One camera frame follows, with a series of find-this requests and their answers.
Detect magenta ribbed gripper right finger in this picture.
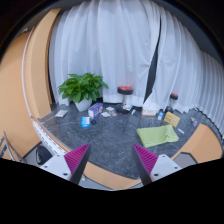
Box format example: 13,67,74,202
132,144,158,185

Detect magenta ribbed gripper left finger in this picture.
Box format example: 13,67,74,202
64,144,91,184

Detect green folded towel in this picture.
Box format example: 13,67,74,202
137,125,179,148

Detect small blue box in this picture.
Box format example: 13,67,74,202
81,117,90,127

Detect small blue white bottle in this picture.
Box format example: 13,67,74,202
157,111,164,120

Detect clear plastic packet on floor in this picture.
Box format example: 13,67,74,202
55,110,68,118

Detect yellow cardboard box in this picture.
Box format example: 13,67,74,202
164,112,180,127

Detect white paper bag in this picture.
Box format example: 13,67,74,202
142,95,159,116

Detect purple white cardboard box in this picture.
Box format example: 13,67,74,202
88,103,103,119

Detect scattered paper cards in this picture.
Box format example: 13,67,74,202
101,106,117,117

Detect green potted plant white pot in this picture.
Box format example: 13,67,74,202
58,73,108,112

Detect red-top stool at right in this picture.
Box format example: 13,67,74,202
165,93,178,112

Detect red-top stool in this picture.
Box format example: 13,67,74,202
116,86,133,114
165,93,178,112

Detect red-top stool near centre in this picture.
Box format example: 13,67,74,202
116,86,133,114

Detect white curtain right panel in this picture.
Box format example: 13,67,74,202
149,7,224,136

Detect white curtain panel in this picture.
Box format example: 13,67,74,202
149,7,224,136
49,0,160,106

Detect orange wooden cabinet panel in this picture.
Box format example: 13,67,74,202
22,8,60,119

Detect white curtain left panel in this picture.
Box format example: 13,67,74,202
49,0,160,106

